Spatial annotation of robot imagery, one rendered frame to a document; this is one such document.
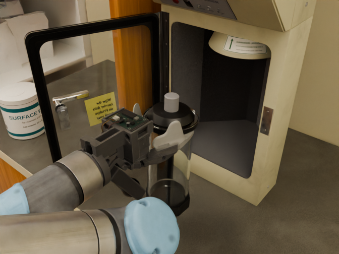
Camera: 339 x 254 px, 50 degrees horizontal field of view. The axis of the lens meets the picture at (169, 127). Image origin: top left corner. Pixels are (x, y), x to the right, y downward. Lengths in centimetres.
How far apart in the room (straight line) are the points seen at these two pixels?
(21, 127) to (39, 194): 74
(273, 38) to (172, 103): 24
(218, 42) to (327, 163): 54
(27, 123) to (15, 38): 68
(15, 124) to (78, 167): 72
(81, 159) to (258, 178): 50
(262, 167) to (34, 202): 56
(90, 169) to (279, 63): 43
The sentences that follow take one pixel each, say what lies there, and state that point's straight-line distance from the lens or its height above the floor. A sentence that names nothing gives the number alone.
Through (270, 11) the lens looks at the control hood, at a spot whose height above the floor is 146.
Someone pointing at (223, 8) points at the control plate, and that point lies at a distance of 72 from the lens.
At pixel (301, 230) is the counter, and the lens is 96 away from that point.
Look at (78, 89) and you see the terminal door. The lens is 86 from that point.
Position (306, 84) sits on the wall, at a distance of 125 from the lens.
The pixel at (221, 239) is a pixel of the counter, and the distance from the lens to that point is 90.
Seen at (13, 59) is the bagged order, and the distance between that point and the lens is 181.
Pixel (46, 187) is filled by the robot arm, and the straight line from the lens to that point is 52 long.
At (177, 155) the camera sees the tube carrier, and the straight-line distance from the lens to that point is 70.
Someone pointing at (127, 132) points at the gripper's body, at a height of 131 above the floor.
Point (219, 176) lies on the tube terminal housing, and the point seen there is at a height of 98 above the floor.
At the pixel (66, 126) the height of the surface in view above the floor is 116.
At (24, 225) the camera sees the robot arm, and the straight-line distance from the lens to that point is 36.
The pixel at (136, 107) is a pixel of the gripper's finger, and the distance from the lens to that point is 69.
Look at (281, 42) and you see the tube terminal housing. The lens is 75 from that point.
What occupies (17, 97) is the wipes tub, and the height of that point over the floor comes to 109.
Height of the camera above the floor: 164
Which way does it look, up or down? 34 degrees down
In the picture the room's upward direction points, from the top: straight up
